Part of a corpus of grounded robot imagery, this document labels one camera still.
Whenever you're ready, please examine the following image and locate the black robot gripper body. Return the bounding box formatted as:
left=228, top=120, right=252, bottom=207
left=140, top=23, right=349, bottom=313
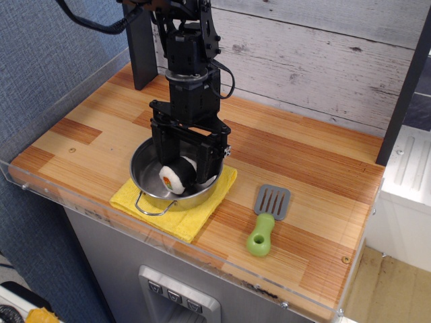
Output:
left=150, top=69, right=230, bottom=158

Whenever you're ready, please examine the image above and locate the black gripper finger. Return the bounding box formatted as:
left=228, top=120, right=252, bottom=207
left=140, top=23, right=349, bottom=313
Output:
left=196, top=143, right=224, bottom=184
left=152, top=124, right=180, bottom=166

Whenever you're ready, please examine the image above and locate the plush sushi roll toy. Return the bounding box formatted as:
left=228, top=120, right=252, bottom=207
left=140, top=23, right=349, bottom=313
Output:
left=159, top=155, right=197, bottom=195

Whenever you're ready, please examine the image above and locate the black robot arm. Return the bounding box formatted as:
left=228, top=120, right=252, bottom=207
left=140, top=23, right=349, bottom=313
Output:
left=58, top=1, right=231, bottom=184

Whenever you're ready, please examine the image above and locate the stainless steel pot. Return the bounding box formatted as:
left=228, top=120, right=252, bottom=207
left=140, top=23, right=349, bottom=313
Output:
left=130, top=139, right=223, bottom=216

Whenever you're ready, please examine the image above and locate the yellow cloth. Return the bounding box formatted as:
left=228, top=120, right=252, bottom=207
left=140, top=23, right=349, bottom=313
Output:
left=109, top=166, right=237, bottom=243

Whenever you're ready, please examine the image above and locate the clear acrylic table guard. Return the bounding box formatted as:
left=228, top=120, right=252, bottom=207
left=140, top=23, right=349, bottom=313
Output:
left=1, top=48, right=383, bottom=322

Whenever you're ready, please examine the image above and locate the grey toy fridge cabinet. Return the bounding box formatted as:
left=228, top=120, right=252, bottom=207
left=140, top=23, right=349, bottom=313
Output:
left=66, top=209, right=307, bottom=322

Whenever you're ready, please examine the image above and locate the silver dispenser button panel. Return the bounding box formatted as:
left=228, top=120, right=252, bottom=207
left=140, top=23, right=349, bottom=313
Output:
left=139, top=265, right=222, bottom=323

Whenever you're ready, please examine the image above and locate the white ribbed side counter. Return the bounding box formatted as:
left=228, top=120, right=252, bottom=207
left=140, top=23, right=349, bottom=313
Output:
left=382, top=125, right=430, bottom=211

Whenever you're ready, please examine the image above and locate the yellow object bottom left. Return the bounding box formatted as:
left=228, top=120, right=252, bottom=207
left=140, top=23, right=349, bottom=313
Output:
left=25, top=308, right=60, bottom=323

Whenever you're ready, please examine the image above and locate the grey spatula green handle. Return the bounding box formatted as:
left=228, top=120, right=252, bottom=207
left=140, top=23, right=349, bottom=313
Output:
left=246, top=184, right=291, bottom=257

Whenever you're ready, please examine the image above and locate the black left frame post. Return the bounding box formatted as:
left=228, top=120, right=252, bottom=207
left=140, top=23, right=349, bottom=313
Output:
left=126, top=11, right=158, bottom=90

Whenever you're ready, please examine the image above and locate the black frame post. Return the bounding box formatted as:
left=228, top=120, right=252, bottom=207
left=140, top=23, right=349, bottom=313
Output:
left=126, top=11, right=158, bottom=90
left=376, top=7, right=430, bottom=166

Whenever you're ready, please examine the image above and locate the black braided cable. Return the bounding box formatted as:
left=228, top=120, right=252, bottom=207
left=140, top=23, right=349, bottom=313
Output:
left=0, top=304, right=25, bottom=323

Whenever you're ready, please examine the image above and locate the black right frame post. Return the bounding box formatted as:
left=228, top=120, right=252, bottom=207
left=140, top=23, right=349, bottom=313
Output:
left=376, top=7, right=430, bottom=166

